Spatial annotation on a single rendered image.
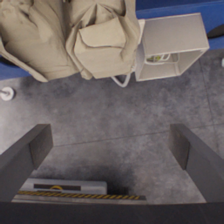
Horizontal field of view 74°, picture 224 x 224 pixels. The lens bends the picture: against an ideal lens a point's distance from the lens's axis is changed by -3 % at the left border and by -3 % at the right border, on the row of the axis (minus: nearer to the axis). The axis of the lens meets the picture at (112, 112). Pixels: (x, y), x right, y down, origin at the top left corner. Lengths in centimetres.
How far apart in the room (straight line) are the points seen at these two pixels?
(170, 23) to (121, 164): 82
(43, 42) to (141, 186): 100
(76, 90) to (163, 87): 60
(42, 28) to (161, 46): 45
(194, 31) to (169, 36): 10
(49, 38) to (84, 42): 6
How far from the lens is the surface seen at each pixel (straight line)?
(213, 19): 84
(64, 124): 111
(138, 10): 64
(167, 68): 92
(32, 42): 30
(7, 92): 132
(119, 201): 76
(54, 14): 28
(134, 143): 105
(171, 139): 16
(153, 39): 64
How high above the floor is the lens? 105
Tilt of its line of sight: 83 degrees down
